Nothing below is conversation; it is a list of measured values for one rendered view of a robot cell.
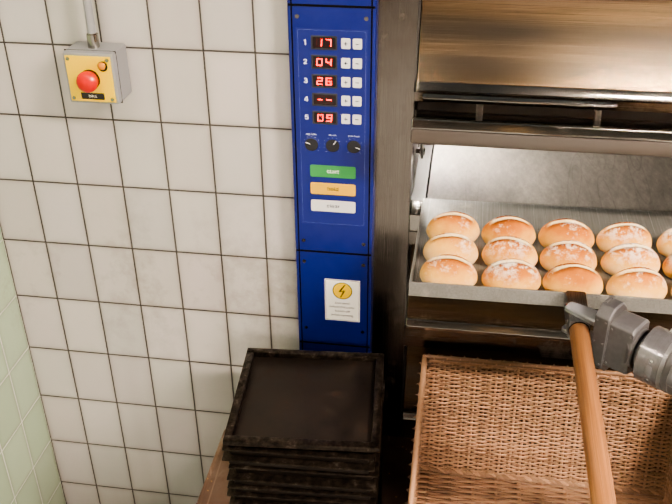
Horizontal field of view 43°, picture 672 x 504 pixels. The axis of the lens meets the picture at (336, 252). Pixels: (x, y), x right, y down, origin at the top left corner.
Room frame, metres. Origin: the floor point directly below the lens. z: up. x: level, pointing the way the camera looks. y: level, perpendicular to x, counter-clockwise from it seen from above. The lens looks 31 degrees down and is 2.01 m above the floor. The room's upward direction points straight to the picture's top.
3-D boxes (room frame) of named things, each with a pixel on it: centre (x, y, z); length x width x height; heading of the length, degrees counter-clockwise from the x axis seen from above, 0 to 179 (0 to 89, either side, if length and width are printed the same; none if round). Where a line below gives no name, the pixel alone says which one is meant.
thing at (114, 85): (1.58, 0.45, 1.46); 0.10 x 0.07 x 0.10; 81
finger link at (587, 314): (1.11, -0.39, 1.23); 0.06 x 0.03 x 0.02; 46
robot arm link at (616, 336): (1.05, -0.46, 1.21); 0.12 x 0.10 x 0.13; 46
